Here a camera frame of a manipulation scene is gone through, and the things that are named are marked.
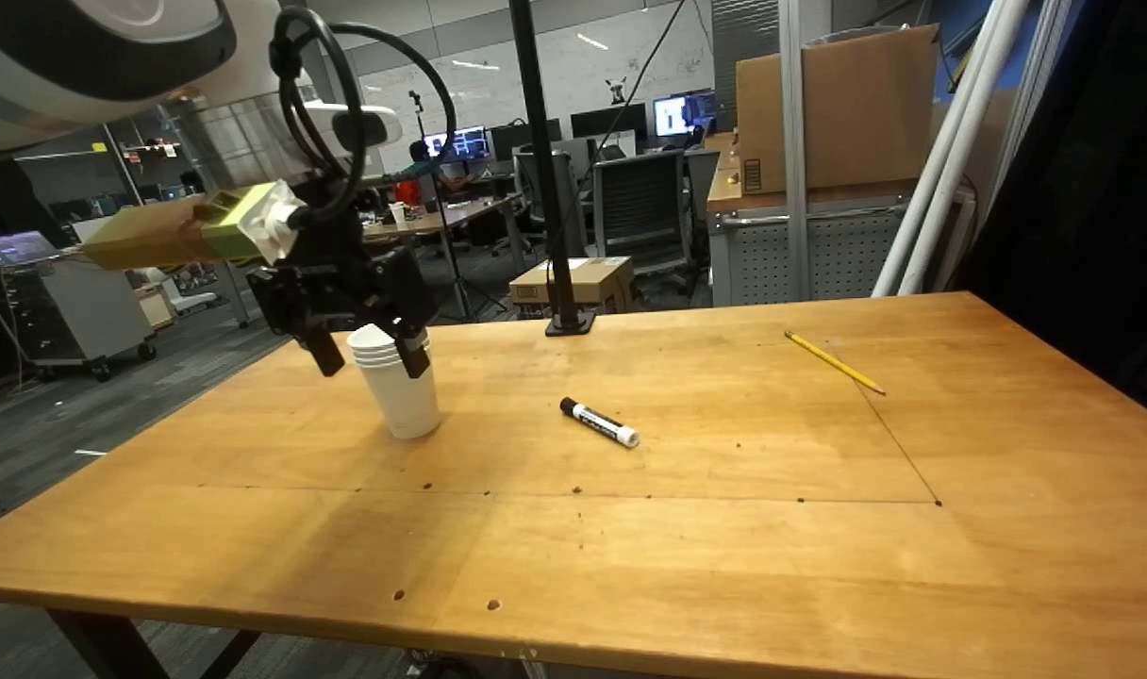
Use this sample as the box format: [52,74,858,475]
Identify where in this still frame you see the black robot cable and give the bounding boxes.
[267,5,466,229]

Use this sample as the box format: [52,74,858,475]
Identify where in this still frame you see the yellow pencil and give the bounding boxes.
[784,331,888,396]

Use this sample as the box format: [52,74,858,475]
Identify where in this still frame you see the black vertical camera pole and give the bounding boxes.
[509,0,593,336]

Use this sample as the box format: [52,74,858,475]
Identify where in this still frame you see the computer monitor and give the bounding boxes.
[655,92,719,139]

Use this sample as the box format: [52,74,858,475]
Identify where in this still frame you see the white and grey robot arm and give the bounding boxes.
[0,0,431,377]

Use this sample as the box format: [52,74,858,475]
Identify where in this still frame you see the black office chair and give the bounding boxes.
[593,150,692,277]

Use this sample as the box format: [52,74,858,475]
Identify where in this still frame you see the large cardboard box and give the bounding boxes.
[736,25,936,192]

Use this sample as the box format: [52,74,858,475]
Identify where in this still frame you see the white foam cup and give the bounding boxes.
[346,323,439,443]

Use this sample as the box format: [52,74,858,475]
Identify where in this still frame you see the white metal frame posts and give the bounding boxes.
[871,0,1077,297]

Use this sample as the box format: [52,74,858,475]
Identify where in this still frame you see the small cardboard box on floor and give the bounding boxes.
[509,255,636,314]

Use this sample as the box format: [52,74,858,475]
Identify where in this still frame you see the grey equipment cart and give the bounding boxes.
[0,255,155,382]

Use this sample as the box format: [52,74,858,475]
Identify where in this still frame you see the grey cabinet counter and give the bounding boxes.
[706,134,914,305]

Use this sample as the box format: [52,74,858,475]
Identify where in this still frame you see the yellow-green wrist camera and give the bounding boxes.
[82,181,301,273]

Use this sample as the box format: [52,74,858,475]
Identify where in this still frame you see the black and white marker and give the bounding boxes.
[560,396,639,449]

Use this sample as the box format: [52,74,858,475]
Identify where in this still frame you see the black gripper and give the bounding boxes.
[245,216,436,377]

